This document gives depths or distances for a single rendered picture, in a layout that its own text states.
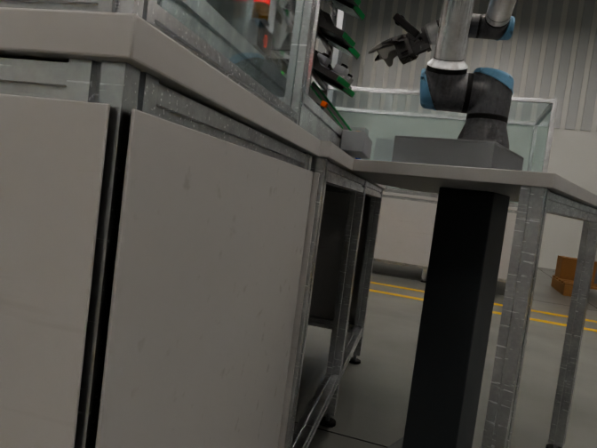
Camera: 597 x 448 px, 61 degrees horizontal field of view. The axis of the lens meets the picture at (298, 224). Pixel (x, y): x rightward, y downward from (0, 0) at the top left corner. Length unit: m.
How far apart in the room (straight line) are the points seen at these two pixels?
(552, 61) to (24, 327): 10.36
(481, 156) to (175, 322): 1.07
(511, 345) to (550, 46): 9.65
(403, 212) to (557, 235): 5.11
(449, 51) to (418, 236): 4.10
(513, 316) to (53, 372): 0.92
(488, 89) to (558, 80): 8.92
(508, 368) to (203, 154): 0.85
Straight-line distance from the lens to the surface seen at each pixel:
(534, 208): 1.12
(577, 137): 10.39
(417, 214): 5.55
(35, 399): 0.43
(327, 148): 0.96
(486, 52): 10.55
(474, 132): 1.57
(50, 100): 0.40
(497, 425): 1.21
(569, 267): 7.01
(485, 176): 1.13
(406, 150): 1.50
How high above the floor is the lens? 0.76
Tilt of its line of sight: 3 degrees down
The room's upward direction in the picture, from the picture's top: 7 degrees clockwise
